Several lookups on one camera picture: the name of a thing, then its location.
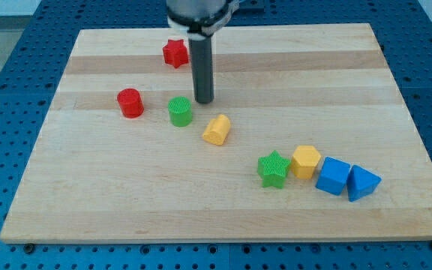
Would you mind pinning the wooden board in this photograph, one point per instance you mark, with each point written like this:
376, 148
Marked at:
97, 177

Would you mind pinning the blue triangle block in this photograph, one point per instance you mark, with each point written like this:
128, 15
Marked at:
361, 183

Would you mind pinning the green cylinder block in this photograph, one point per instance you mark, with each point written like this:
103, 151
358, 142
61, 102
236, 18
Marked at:
180, 113

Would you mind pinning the blue perforated table plate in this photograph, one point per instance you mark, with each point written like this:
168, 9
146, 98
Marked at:
30, 77

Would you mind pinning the red star block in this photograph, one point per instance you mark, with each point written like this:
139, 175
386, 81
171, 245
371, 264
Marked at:
175, 53

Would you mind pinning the red cylinder block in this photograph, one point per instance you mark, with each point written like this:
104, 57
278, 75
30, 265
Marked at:
130, 103

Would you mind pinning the yellow hexagon block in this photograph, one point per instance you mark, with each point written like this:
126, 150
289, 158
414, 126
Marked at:
304, 161

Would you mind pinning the yellow heart block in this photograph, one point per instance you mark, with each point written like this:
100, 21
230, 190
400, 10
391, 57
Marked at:
217, 130

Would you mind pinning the blue cube block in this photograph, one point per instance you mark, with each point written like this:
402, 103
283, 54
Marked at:
333, 176

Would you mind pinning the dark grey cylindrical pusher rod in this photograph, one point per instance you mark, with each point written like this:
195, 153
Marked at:
202, 70

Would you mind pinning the green star block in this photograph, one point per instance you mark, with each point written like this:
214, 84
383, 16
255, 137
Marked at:
273, 169

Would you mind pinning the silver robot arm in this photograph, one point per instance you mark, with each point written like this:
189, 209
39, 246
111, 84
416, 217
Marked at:
199, 20

